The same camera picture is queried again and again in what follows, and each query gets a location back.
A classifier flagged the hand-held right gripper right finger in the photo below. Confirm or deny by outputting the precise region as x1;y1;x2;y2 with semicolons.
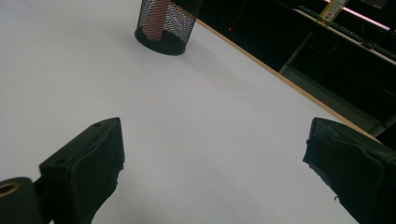
303;117;396;224

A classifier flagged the pink hairbrush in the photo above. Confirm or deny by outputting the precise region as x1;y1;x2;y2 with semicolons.
141;0;172;42

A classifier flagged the black mesh pen holder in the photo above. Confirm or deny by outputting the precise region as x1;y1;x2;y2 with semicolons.
134;0;204;57

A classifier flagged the yellow box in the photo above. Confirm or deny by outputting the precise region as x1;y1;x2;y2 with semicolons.
317;0;349;26

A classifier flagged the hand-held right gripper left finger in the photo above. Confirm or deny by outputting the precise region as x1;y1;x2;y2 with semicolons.
38;117;126;224

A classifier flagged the black keyboard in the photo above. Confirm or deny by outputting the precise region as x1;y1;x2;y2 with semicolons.
297;5;396;61

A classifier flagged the grey metal shelf frame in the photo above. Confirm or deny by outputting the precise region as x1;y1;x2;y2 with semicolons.
278;6;396;138

